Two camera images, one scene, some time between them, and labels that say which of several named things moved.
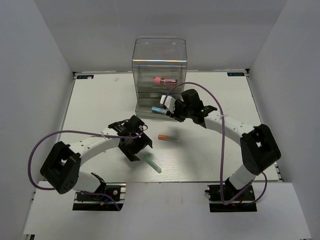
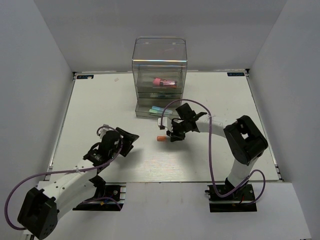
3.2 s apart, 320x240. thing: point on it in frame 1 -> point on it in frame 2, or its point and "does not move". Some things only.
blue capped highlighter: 159,110 does not move
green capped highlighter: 148,158 -> 152,110
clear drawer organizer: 159,67 does not move
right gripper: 175,115 -> 177,137
